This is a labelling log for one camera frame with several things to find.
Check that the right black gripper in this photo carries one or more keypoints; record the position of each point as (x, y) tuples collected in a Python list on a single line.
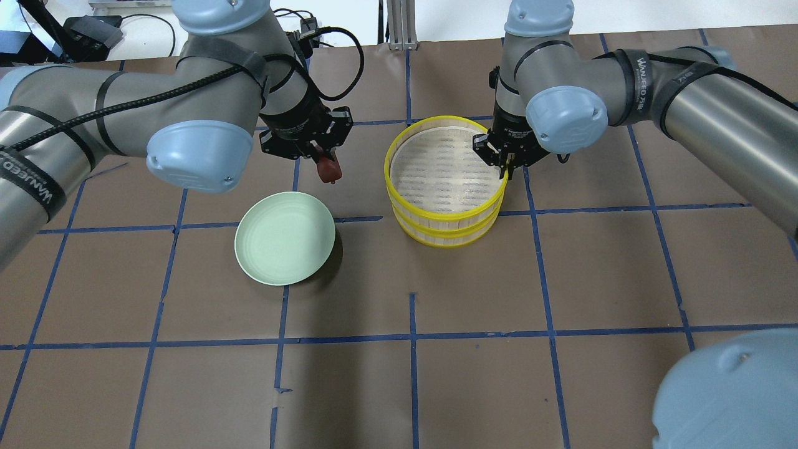
[(512, 126)]

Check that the yellow steamer layer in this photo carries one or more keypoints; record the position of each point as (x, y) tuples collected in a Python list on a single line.
[(435, 178), (445, 238)]

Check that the black camera stand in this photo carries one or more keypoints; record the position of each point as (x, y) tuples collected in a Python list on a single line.
[(32, 35)]

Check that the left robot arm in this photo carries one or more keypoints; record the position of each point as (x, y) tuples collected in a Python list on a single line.
[(194, 128)]

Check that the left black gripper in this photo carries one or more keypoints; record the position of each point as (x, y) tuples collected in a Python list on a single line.
[(294, 123)]

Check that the brown bun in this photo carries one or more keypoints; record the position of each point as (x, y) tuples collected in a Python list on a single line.
[(328, 168)]

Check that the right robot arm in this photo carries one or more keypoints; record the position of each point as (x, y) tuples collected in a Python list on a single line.
[(736, 394)]

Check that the black power adapter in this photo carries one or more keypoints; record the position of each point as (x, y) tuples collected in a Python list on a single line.
[(308, 28)]

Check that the aluminium frame post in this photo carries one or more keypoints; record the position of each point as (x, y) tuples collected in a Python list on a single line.
[(401, 25)]

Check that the light green plate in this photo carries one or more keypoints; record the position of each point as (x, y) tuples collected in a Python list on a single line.
[(284, 238)]

